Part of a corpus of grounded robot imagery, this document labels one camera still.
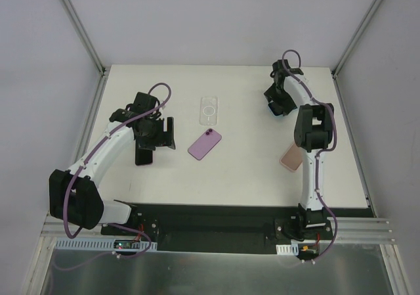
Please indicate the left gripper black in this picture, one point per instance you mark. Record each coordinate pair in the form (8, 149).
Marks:
(165, 133)

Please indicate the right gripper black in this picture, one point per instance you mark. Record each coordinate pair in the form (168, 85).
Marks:
(277, 101)

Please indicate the purple phone black screen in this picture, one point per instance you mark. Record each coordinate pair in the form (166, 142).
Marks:
(204, 144)

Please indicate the pink phone case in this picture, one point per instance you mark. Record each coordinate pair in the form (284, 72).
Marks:
(292, 158)

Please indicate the clear purple phone case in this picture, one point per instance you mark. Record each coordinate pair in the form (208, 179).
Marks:
(208, 111)

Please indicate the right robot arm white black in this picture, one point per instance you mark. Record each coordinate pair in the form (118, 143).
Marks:
(314, 135)

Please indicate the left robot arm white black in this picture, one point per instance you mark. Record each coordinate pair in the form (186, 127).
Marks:
(74, 193)

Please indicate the left white cable duct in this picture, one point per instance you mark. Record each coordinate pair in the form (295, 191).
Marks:
(104, 244)

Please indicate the white cable duct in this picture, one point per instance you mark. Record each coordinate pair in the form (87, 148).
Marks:
(287, 249)
(104, 244)

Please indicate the right white cable duct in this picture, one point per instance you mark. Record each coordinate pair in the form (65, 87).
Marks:
(287, 249)

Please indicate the left aluminium corner post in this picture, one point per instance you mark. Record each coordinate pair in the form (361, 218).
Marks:
(83, 36)

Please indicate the aluminium corner post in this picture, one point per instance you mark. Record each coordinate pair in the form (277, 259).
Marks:
(83, 36)
(362, 27)

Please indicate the right aluminium corner post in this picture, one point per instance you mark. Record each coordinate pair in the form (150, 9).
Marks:
(362, 27)

